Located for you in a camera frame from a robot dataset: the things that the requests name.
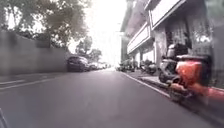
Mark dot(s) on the grey wall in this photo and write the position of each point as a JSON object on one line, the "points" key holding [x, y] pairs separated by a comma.
{"points": [[30, 55]]}

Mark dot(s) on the row of trees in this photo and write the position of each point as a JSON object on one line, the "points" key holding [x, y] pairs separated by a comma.
{"points": [[56, 20]]}

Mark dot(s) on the grey scooter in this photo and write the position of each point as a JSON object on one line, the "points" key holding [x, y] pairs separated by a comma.
{"points": [[168, 65]]}

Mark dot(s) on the dark car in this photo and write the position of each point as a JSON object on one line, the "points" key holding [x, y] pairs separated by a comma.
{"points": [[77, 63]]}

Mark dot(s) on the grey asphalt road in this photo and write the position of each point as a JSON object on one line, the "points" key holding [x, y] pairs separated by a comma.
{"points": [[93, 103]]}

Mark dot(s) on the row of parked cars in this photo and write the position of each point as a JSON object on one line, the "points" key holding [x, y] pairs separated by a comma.
{"points": [[98, 65]]}

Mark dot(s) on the white painted lines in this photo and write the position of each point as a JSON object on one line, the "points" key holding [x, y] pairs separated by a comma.
{"points": [[26, 83]]}

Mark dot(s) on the orange-red scooter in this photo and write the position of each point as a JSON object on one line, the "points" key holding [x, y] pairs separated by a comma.
{"points": [[188, 75]]}

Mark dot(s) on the building with pale fascia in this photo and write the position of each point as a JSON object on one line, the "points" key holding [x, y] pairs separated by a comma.
{"points": [[156, 30]]}

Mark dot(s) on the row of parked scooters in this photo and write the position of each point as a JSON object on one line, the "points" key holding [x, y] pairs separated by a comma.
{"points": [[146, 66]]}

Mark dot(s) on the white painted edge line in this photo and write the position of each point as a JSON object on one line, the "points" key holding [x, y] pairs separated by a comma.
{"points": [[146, 85]]}

